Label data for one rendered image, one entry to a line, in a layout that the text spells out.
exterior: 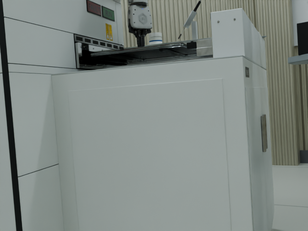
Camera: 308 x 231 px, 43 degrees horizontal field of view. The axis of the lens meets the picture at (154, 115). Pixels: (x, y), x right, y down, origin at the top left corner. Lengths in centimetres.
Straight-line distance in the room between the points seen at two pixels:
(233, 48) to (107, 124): 45
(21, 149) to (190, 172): 50
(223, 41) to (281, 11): 265
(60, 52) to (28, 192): 49
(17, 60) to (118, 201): 53
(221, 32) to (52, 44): 56
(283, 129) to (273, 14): 106
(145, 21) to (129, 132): 63
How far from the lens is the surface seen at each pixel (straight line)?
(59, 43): 140
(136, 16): 166
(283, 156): 381
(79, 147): 129
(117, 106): 121
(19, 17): 125
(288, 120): 376
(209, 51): 137
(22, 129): 120
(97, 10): 169
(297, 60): 132
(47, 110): 130
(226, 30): 118
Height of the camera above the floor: 72
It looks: 3 degrees down
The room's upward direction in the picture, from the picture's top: 4 degrees counter-clockwise
